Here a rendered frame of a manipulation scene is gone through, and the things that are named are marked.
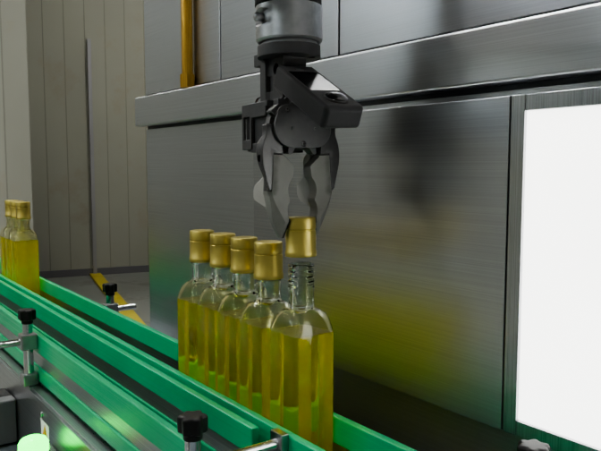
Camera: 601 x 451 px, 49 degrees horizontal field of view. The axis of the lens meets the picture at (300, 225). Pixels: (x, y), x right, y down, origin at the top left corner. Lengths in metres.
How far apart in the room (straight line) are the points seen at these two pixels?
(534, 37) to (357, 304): 0.39
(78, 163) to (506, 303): 7.45
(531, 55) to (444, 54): 0.11
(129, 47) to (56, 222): 2.16
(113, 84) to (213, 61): 6.90
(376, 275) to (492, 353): 0.18
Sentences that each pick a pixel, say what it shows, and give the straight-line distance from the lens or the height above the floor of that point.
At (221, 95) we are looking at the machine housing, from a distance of 1.15.
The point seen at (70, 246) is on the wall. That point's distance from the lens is 8.04.
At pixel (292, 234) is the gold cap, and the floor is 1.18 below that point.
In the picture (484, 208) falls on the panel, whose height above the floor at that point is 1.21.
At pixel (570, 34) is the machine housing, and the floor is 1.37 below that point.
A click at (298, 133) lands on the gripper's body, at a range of 0.73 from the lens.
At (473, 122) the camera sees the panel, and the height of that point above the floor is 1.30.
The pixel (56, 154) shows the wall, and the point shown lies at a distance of 7.99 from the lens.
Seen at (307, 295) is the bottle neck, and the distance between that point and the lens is 0.74.
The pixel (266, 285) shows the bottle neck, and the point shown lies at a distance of 0.79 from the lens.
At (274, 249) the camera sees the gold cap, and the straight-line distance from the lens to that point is 0.78.
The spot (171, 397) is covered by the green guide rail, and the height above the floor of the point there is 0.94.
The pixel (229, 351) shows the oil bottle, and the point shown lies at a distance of 0.85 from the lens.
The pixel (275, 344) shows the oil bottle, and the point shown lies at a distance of 0.76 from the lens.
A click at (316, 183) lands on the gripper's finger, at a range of 0.75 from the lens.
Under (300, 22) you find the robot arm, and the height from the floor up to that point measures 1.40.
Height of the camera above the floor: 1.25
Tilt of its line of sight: 5 degrees down
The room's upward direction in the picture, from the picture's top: straight up
